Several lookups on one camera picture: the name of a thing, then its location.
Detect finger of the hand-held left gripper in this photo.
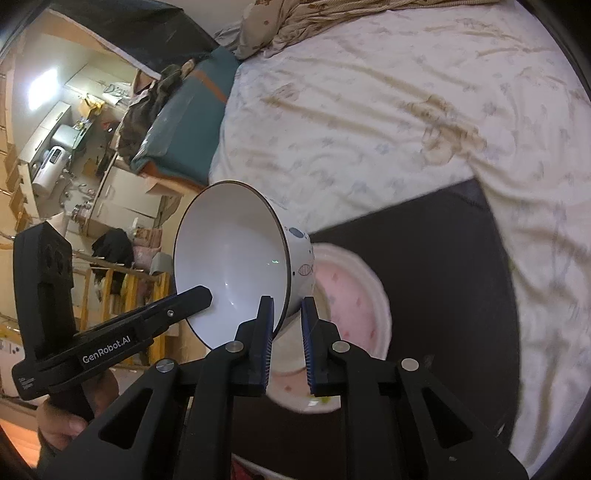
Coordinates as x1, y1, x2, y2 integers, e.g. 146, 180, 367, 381
152, 285, 214, 341

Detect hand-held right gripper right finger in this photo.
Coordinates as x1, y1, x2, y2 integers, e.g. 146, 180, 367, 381
300, 295, 529, 480

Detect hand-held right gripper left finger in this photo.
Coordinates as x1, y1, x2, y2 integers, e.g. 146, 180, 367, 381
39, 295, 278, 480

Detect white leaf-pattern bowl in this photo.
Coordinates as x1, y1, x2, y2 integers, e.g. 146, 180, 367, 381
173, 181, 317, 350

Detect pink strawberry plate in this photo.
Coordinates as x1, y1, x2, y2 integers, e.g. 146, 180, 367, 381
265, 244, 392, 414

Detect person's left hand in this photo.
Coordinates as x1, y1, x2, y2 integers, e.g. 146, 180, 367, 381
36, 368, 121, 448

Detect yellow metal rack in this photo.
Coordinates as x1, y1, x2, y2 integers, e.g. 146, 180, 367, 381
0, 263, 185, 370

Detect black cloth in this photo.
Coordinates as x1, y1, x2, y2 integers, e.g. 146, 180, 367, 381
92, 228, 134, 268

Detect white water heater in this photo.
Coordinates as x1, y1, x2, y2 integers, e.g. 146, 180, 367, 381
30, 145, 70, 195

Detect white kitchen counter cabinets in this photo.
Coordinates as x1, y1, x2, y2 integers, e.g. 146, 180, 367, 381
88, 166, 181, 232

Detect black board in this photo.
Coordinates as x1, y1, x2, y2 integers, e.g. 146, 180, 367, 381
231, 180, 520, 480

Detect pile of dark clothes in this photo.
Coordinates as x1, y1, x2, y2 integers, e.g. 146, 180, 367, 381
117, 60, 199, 158

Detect ceiling light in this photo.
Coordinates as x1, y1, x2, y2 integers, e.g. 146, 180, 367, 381
28, 69, 61, 109

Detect dark hanging cloth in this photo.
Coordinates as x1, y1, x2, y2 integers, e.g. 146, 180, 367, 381
41, 0, 218, 79

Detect beige printed duvet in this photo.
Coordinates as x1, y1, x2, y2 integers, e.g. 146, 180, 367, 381
215, 0, 499, 58

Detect teal bed frame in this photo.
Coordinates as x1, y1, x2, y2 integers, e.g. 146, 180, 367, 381
131, 48, 241, 185

